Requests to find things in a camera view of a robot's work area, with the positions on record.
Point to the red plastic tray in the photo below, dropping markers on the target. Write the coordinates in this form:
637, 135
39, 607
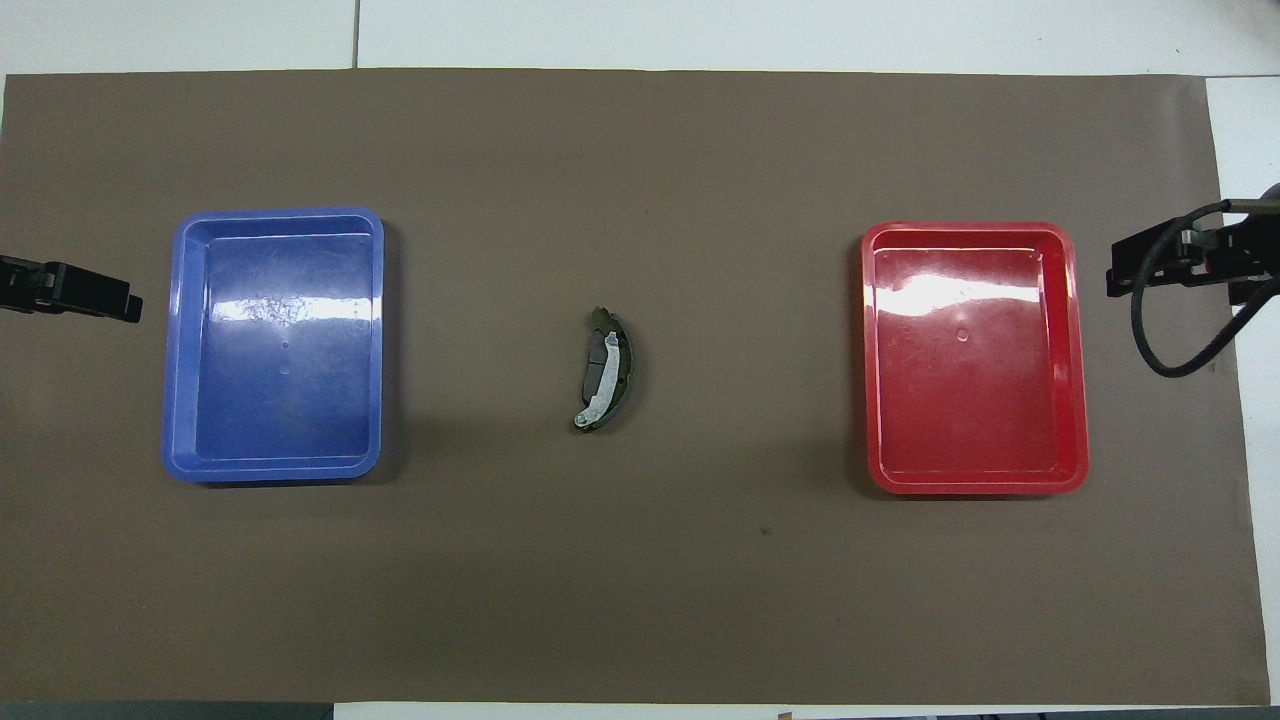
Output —
975, 400

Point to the brown table mat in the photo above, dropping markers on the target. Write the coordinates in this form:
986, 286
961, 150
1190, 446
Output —
640, 150

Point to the dark brake pad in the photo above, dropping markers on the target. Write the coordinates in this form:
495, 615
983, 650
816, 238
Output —
595, 365

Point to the curved brake shoe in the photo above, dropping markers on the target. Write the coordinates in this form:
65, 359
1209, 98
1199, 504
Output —
607, 380

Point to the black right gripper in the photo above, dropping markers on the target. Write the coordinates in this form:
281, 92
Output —
1225, 245

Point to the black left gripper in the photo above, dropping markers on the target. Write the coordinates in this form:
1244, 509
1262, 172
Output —
25, 282

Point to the blue plastic tray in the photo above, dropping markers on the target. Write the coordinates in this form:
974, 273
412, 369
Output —
275, 400

